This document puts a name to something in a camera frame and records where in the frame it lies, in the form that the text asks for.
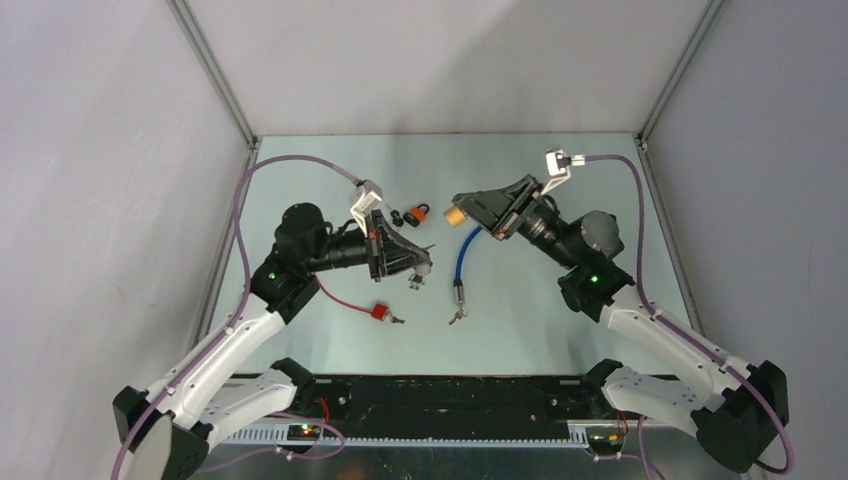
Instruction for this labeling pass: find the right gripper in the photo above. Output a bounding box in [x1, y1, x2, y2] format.
[453, 175, 580, 271]

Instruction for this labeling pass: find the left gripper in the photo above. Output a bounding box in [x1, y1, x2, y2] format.
[305, 209, 429, 282]

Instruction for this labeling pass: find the silver key bunch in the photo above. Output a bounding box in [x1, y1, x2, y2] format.
[408, 263, 432, 290]

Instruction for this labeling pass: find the orange black padlock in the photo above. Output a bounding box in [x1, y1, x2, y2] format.
[402, 203, 430, 228]

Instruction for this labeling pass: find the brass long-shackle padlock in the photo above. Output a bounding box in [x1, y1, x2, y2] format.
[443, 205, 467, 228]

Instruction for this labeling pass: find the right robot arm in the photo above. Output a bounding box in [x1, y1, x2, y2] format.
[445, 176, 789, 473]

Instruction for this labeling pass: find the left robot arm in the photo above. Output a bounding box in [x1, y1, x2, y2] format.
[112, 203, 432, 479]

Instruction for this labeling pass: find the black head padlock key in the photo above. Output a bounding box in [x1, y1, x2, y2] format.
[389, 209, 406, 228]

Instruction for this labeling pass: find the blue cable lock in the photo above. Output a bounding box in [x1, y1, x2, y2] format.
[448, 226, 482, 325]

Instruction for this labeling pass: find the red cable padlock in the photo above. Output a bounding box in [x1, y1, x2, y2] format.
[316, 279, 406, 325]

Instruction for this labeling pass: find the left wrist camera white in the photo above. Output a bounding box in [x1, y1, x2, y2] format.
[349, 180, 383, 233]

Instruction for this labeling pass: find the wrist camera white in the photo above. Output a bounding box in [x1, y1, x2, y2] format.
[540, 149, 586, 195]
[349, 180, 383, 233]

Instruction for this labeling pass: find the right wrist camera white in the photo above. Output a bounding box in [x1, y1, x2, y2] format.
[540, 149, 586, 195]

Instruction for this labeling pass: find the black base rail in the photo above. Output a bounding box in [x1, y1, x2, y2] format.
[287, 375, 620, 442]

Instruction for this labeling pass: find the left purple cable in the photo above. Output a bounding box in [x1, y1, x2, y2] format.
[109, 154, 362, 480]

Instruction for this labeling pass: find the purple cable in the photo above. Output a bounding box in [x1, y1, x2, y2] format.
[582, 154, 796, 475]
[109, 154, 362, 480]

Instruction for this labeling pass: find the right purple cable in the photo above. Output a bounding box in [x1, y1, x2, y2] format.
[582, 154, 796, 475]

